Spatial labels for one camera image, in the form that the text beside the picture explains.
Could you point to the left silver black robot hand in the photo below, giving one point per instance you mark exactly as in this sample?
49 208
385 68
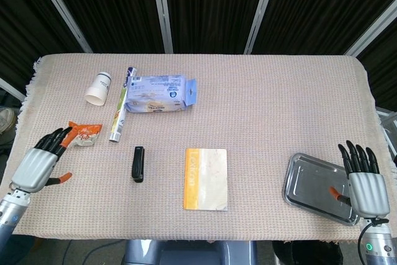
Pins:
34 167

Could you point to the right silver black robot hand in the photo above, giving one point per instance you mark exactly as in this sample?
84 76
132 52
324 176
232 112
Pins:
368 189

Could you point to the black stapler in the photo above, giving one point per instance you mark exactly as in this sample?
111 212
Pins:
138 164

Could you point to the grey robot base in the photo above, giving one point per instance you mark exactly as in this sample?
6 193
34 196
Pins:
189 252

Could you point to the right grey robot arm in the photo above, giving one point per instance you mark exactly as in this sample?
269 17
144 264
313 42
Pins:
380 241

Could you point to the silver metal tray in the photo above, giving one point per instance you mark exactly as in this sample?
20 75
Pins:
319 185

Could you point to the white sneaker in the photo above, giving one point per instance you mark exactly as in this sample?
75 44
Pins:
7 119

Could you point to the orange snack packet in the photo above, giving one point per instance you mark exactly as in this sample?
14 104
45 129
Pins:
83 135

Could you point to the white paper cup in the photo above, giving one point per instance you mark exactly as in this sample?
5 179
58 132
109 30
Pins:
99 88

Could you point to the long green foil tube pack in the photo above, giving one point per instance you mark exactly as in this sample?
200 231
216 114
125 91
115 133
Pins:
121 105

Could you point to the blue wet wipes pack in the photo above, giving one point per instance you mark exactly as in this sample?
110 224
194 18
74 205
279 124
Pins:
161 93

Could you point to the yellow and white booklet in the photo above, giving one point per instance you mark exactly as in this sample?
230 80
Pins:
206 179

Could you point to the beige woven tablecloth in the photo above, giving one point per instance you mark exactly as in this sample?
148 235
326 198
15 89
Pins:
198 141

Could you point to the black curtain partition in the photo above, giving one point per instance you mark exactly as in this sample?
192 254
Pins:
198 9

